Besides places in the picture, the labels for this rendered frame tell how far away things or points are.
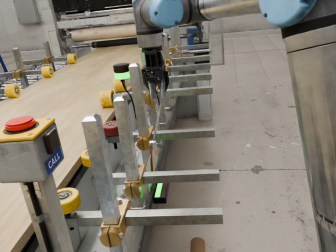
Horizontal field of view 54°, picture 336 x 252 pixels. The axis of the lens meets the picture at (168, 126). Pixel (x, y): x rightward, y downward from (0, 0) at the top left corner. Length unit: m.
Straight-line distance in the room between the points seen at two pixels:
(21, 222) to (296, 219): 1.72
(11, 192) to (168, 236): 1.27
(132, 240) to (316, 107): 0.72
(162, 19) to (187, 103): 2.85
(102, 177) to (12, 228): 0.25
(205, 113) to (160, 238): 1.90
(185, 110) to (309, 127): 3.33
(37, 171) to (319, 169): 0.40
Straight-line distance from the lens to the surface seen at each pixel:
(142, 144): 1.27
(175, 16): 0.99
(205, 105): 3.66
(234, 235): 2.10
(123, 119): 0.99
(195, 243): 1.94
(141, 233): 1.07
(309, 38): 0.50
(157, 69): 1.12
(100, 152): 0.77
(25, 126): 0.49
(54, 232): 0.56
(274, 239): 2.10
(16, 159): 0.49
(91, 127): 0.75
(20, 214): 0.93
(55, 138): 0.50
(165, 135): 1.31
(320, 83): 0.50
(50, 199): 0.54
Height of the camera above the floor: 1.38
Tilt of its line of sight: 22 degrees down
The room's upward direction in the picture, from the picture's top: 7 degrees counter-clockwise
